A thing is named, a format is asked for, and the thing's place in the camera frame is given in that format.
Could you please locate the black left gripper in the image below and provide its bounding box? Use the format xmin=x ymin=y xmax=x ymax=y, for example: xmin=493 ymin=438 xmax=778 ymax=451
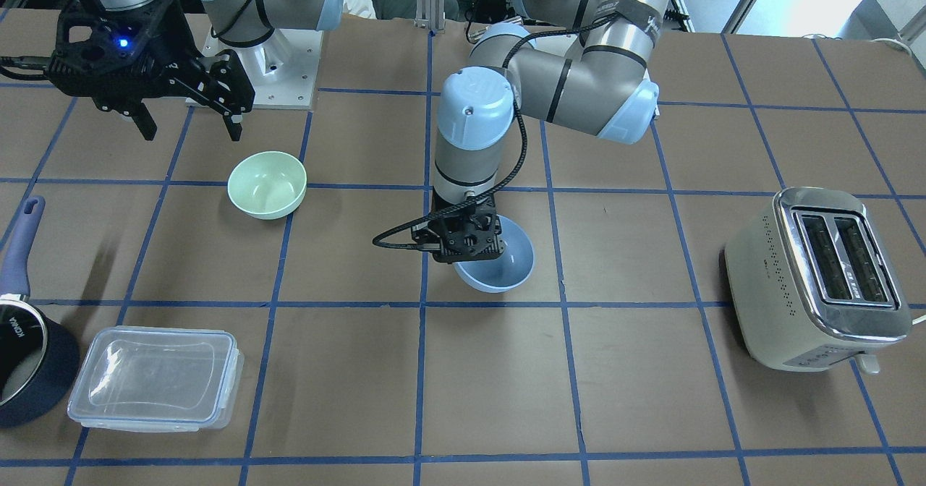
xmin=411 ymin=196 xmax=505 ymax=264

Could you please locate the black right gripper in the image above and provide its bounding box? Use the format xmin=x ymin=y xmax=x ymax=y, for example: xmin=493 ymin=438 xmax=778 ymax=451
xmin=43 ymin=0 xmax=255 ymax=141

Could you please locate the blue bowl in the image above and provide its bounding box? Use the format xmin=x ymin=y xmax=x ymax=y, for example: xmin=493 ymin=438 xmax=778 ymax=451
xmin=453 ymin=216 xmax=535 ymax=294

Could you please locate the green bowl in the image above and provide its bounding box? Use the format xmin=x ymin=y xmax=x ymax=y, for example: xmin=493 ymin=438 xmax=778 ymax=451
xmin=227 ymin=152 xmax=307 ymax=221

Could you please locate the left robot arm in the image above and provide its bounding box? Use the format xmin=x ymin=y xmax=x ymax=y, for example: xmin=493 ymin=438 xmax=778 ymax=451
xmin=397 ymin=0 xmax=669 ymax=264

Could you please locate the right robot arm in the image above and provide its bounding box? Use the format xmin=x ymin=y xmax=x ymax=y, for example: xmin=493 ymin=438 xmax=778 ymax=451
xmin=38 ymin=0 xmax=344 ymax=141

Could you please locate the clear plastic food container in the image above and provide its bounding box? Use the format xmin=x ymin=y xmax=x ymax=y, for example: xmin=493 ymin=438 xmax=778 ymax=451
xmin=67 ymin=325 xmax=244 ymax=433

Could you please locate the dark blue saucepan with lid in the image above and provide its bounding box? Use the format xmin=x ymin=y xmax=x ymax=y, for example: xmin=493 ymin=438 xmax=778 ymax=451
xmin=1 ymin=196 xmax=80 ymax=429

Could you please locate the cream silver toaster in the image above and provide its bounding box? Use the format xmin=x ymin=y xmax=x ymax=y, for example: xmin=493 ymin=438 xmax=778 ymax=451
xmin=722 ymin=187 xmax=914 ymax=375

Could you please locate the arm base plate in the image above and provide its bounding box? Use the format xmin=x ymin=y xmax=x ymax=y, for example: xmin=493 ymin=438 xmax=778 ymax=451
xmin=235 ymin=29 xmax=326 ymax=110

